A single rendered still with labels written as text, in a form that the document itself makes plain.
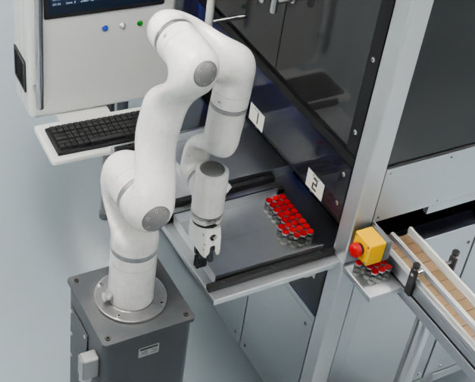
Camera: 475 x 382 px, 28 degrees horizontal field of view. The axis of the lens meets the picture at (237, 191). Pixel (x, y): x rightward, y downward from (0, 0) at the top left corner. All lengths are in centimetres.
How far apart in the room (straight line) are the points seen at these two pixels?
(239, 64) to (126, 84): 116
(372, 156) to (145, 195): 61
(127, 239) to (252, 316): 106
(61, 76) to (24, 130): 138
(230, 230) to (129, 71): 78
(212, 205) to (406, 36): 62
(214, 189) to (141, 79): 101
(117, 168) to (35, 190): 192
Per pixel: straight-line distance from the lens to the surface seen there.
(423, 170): 260
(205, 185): 232
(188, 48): 200
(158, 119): 210
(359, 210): 254
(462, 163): 270
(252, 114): 293
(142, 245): 231
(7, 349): 354
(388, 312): 301
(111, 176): 226
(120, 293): 243
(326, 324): 285
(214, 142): 224
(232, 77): 213
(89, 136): 309
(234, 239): 268
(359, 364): 314
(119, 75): 321
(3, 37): 516
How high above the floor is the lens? 269
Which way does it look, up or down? 40 degrees down
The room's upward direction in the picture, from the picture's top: 9 degrees clockwise
